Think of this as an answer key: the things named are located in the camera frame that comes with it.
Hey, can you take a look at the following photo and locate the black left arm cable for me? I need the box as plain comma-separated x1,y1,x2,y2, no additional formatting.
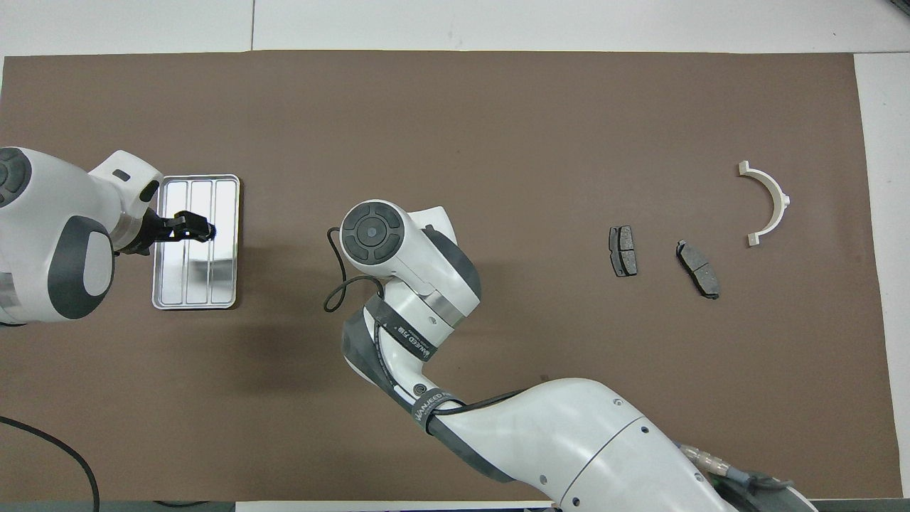
0,416,100,512

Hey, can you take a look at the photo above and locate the long grey brake pad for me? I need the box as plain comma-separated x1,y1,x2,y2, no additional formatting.
675,240,721,300

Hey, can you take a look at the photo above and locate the silver metal tray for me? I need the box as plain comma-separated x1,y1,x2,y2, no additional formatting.
151,174,241,311

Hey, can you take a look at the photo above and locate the white semicircular bracket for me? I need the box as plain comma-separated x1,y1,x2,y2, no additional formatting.
737,161,791,247

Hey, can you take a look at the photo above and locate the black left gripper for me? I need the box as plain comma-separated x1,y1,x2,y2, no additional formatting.
132,210,216,255

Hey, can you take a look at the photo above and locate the grey base connector cable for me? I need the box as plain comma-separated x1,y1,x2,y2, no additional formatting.
675,441,801,498

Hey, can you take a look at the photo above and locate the black velcro cable strap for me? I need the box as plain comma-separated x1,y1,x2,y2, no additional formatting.
366,295,438,362
411,388,466,433

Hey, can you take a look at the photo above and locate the brown table mat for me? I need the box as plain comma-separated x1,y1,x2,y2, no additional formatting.
0,50,904,502

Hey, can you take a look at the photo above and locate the short grey brake pad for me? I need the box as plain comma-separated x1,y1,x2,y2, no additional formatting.
608,225,638,278

